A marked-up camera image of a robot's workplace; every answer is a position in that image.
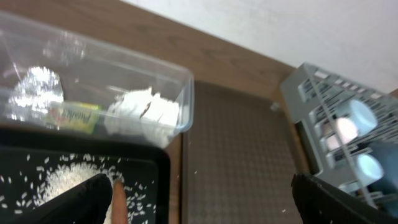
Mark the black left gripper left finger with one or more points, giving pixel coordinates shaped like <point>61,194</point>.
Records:
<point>86,203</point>

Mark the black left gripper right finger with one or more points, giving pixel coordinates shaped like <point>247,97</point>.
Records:
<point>321,203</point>

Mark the clear plastic waste bin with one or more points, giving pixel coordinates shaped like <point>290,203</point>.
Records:
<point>91,71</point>

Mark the black waste tray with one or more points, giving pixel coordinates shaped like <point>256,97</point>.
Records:
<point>14,141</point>

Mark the light blue rice bowl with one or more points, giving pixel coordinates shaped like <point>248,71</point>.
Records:
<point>362,116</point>

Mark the orange carrot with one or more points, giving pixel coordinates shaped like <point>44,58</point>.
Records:
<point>119,204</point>

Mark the grey dishwasher rack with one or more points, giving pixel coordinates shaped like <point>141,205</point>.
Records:
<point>315,97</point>

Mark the silver yellow snack wrapper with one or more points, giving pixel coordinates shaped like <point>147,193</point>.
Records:
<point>39,98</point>

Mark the dark blue plate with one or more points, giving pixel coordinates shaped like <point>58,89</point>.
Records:
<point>386,154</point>

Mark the brown serving tray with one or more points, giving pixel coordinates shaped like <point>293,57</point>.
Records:
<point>237,160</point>

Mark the spilled rice pile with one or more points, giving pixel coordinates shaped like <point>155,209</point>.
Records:
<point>30,180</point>

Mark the pink cup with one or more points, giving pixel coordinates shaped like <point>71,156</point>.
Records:
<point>345,131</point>

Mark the light blue cup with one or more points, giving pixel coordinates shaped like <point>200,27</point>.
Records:
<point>368,169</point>

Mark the white napkin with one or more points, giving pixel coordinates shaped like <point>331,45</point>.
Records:
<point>140,112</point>

